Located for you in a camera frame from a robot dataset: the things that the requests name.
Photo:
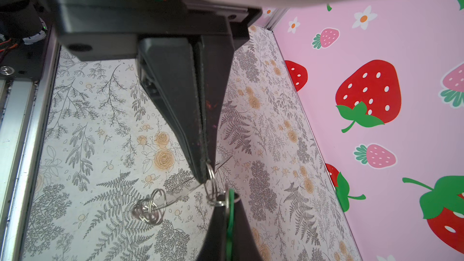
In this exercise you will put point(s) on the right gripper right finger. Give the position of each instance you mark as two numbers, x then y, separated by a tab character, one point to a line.
244	245

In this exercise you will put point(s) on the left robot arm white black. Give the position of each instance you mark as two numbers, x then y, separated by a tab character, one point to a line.
24	18

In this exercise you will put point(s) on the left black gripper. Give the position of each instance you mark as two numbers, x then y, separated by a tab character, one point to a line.
111	29

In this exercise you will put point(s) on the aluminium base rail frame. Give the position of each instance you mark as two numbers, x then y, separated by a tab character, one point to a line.
24	108

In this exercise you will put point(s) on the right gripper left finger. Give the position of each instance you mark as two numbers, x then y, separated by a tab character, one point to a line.
214	246

